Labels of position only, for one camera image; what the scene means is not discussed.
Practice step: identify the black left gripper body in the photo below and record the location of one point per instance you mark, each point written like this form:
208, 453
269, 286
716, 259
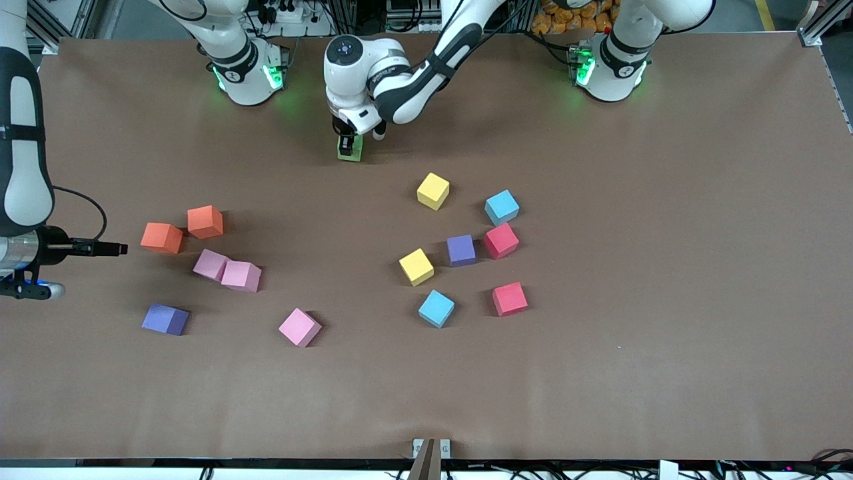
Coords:
346, 129

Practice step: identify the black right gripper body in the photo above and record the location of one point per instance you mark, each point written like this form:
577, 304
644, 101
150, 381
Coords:
54, 244

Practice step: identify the green foam cube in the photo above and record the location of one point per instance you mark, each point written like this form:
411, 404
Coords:
358, 152

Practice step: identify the yellow foam cube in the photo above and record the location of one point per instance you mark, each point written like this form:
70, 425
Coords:
416, 266
433, 190

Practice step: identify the light blue foam cube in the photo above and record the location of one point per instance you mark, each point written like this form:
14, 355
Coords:
501, 206
436, 308

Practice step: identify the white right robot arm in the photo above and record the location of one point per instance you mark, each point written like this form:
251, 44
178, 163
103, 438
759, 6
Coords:
23, 166

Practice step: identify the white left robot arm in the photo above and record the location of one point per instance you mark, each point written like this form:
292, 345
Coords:
360, 66

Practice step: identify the orange foam cube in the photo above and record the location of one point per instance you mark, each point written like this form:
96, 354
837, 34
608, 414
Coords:
160, 236
204, 221

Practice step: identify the purple foam cube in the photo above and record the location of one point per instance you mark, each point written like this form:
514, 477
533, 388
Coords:
163, 318
461, 250

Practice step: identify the pink foam cube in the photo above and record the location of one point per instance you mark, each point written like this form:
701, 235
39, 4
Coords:
298, 326
240, 274
208, 264

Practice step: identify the white power strip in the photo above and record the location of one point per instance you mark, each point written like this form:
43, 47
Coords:
290, 13

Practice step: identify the grey control box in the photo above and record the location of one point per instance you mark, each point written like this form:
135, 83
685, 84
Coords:
406, 13

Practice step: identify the red foam cube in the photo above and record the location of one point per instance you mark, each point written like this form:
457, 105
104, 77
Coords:
510, 298
501, 240

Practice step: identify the bag of orange items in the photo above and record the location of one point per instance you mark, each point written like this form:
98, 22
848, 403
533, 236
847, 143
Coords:
566, 16

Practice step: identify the brown paper table cover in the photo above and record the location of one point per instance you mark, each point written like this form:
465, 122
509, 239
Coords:
600, 373

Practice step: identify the small white box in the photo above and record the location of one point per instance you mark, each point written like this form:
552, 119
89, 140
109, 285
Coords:
668, 470

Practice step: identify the aluminium frame profile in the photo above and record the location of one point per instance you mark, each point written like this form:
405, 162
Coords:
816, 26
66, 26

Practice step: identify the grey metal camera bracket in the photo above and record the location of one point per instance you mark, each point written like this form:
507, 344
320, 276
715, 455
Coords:
426, 463

